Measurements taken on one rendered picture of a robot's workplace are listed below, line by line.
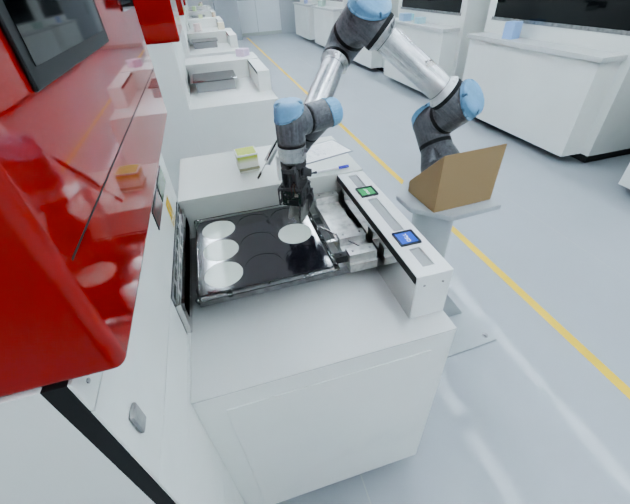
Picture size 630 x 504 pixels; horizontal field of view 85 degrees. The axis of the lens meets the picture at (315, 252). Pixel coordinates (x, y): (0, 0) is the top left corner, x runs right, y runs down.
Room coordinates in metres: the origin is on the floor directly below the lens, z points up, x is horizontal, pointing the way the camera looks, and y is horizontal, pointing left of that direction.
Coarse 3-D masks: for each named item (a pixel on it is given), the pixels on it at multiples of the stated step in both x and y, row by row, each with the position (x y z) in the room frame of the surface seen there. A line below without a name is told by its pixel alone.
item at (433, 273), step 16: (352, 176) 1.08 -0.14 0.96; (352, 192) 0.96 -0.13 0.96; (368, 208) 0.86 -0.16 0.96; (384, 208) 0.86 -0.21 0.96; (384, 224) 0.77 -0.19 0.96; (400, 224) 0.77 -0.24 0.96; (400, 256) 0.64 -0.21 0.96; (416, 256) 0.64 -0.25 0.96; (432, 256) 0.63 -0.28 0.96; (416, 272) 0.58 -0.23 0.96; (432, 272) 0.57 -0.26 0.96; (448, 272) 0.58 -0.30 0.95; (416, 288) 0.56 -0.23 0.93; (432, 288) 0.57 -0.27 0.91; (448, 288) 0.58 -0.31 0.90; (416, 304) 0.56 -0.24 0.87; (432, 304) 0.57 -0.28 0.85
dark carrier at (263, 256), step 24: (240, 216) 0.96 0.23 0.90; (264, 216) 0.95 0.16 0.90; (216, 240) 0.83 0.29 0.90; (240, 240) 0.82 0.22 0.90; (264, 240) 0.82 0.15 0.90; (312, 240) 0.80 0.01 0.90; (240, 264) 0.71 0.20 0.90; (264, 264) 0.71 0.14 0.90; (288, 264) 0.70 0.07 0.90; (312, 264) 0.70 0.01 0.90; (216, 288) 0.63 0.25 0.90
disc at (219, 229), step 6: (216, 222) 0.93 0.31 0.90; (222, 222) 0.93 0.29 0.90; (228, 222) 0.93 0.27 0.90; (204, 228) 0.90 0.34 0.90; (210, 228) 0.90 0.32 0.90; (216, 228) 0.90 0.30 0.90; (222, 228) 0.89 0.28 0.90; (228, 228) 0.89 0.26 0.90; (234, 228) 0.89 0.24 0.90; (204, 234) 0.87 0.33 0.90; (210, 234) 0.87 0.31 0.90; (216, 234) 0.86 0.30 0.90; (222, 234) 0.86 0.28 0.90; (228, 234) 0.86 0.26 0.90
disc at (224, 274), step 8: (216, 264) 0.72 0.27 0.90; (224, 264) 0.72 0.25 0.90; (232, 264) 0.72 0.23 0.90; (208, 272) 0.69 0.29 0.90; (216, 272) 0.69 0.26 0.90; (224, 272) 0.69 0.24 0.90; (232, 272) 0.68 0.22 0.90; (240, 272) 0.68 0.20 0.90; (208, 280) 0.66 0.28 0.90; (216, 280) 0.66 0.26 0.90; (224, 280) 0.65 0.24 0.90; (232, 280) 0.65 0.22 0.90
